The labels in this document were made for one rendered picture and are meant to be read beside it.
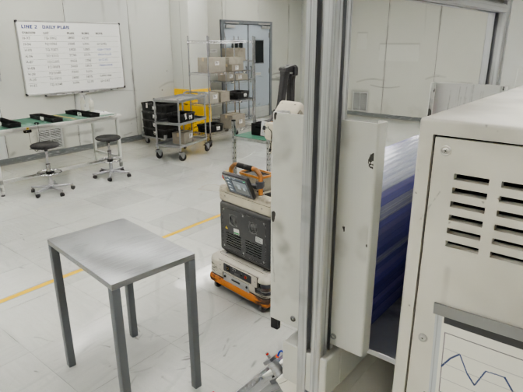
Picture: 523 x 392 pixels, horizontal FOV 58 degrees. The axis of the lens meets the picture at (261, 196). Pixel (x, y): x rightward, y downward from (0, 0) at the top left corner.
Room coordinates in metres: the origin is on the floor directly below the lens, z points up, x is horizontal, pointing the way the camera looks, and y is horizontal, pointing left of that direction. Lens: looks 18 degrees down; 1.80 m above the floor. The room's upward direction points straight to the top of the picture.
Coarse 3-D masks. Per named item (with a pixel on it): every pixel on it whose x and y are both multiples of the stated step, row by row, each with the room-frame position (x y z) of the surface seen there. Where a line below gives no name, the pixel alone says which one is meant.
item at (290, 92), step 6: (294, 66) 3.68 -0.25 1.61; (294, 72) 3.67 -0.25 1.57; (288, 78) 3.70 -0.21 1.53; (294, 78) 3.71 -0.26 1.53; (288, 84) 3.70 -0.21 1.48; (294, 84) 3.72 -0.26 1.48; (288, 90) 3.70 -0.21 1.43; (294, 90) 3.72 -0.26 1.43; (288, 96) 3.70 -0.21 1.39; (294, 96) 3.72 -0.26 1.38
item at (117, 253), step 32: (128, 224) 2.51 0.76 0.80; (96, 256) 2.09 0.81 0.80; (128, 256) 2.09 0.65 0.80; (160, 256) 2.09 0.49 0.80; (192, 256) 2.11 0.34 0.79; (64, 288) 2.30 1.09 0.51; (128, 288) 2.57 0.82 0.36; (192, 288) 2.10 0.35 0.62; (64, 320) 2.28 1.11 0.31; (128, 320) 2.58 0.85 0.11; (192, 320) 2.10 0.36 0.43; (192, 352) 2.10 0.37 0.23; (128, 384) 1.83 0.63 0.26; (192, 384) 2.11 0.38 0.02
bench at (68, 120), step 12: (12, 120) 6.26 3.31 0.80; (24, 120) 6.26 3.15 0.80; (36, 120) 6.25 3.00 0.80; (72, 120) 6.25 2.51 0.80; (84, 120) 6.33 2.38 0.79; (96, 120) 6.46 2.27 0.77; (108, 120) 6.66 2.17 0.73; (0, 132) 5.49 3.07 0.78; (12, 132) 5.63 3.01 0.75; (96, 144) 7.18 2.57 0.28; (120, 144) 6.77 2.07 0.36; (96, 156) 7.16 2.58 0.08; (120, 156) 6.75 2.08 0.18; (0, 168) 5.46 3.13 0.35; (60, 168) 6.06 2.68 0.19; (72, 168) 6.16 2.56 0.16; (0, 180) 5.44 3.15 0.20; (12, 180) 5.55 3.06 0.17
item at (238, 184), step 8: (224, 176) 3.10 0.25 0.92; (232, 176) 3.03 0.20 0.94; (240, 176) 2.99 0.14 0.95; (232, 184) 3.09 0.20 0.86; (240, 184) 3.00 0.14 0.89; (248, 184) 2.95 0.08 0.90; (256, 184) 2.97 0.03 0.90; (264, 184) 3.00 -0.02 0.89; (232, 192) 3.14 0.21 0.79; (240, 192) 3.06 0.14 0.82; (248, 192) 2.98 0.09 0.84
